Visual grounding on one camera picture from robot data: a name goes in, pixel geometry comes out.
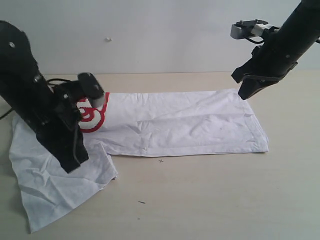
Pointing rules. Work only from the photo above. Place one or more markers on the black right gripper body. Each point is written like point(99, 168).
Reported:
point(269, 63)

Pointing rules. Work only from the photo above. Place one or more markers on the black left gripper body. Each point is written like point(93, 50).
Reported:
point(51, 111)

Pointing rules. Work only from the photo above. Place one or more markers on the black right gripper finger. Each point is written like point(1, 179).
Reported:
point(250, 87)

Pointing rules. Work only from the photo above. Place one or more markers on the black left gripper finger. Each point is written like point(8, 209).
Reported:
point(67, 146)

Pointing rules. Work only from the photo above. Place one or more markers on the white t-shirt red lettering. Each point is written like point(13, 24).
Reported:
point(165, 124)

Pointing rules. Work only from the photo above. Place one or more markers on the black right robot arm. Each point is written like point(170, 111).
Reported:
point(302, 27)

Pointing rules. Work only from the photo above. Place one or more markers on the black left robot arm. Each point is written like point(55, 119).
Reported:
point(16, 63)

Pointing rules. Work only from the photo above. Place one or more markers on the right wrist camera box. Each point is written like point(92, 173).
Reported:
point(252, 28)

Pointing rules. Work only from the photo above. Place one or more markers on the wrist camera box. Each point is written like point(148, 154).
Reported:
point(92, 89)
point(252, 28)

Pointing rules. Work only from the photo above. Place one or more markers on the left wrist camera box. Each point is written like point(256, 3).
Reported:
point(92, 89)

